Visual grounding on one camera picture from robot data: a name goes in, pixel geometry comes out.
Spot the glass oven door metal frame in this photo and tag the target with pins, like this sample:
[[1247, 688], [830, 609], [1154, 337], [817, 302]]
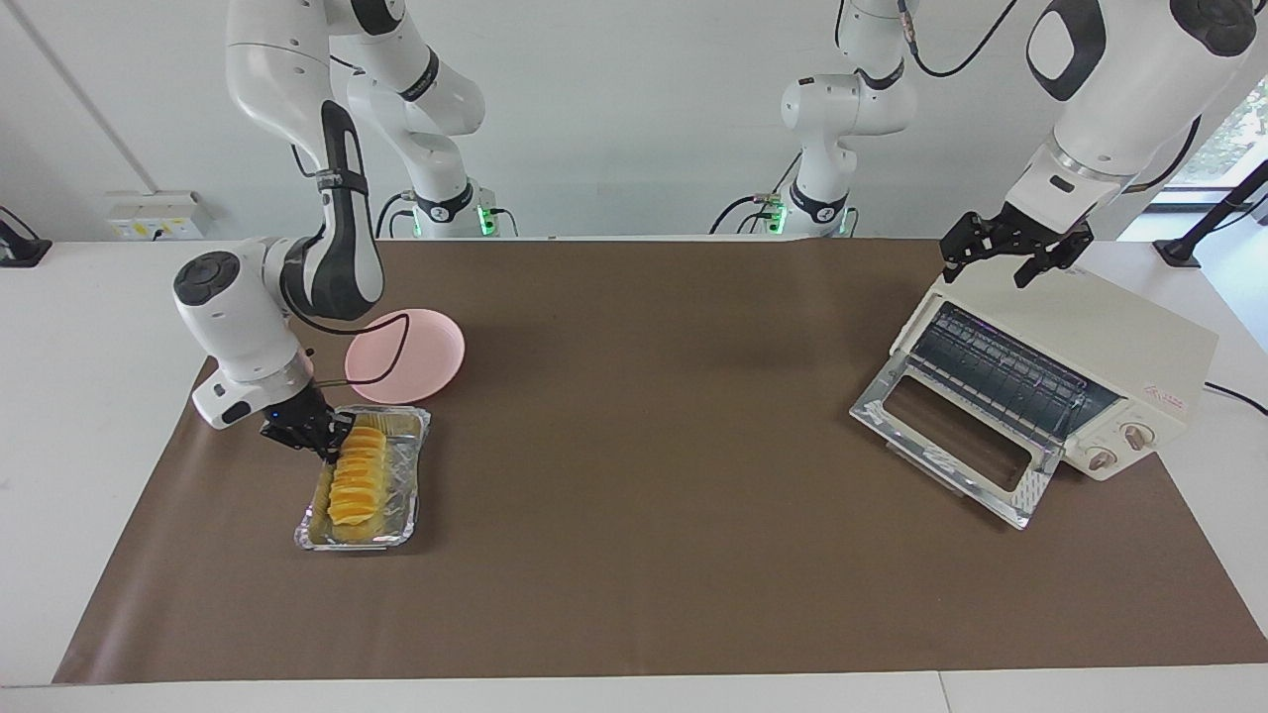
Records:
[[1030, 485]]

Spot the bright window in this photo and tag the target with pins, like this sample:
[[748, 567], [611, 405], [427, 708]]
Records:
[[1238, 129]]

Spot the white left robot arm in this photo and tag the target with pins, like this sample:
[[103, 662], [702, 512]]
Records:
[[1139, 89]]

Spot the yellow sliced bread loaf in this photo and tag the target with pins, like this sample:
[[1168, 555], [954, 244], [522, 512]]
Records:
[[359, 485]]

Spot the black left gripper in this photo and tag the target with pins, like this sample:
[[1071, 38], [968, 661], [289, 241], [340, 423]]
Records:
[[1025, 233]]

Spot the black desk mount base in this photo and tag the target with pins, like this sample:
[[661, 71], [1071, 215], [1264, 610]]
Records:
[[20, 250]]

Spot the brown table mat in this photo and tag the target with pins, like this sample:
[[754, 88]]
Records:
[[644, 545]]

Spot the pink round plate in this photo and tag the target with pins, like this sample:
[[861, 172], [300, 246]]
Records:
[[431, 347]]

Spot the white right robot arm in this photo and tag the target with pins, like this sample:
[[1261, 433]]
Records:
[[238, 327]]

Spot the aluminium foil tray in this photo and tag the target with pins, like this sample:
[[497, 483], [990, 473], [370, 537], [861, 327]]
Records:
[[404, 465]]

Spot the beige oven knob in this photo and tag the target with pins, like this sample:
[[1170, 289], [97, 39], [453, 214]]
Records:
[[1137, 435], [1100, 458]]

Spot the cream toaster oven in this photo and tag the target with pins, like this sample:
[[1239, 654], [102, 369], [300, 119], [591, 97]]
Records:
[[1109, 327]]

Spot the white wall power socket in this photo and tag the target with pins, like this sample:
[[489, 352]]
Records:
[[149, 213]]

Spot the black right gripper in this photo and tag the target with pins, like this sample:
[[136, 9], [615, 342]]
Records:
[[302, 421]]

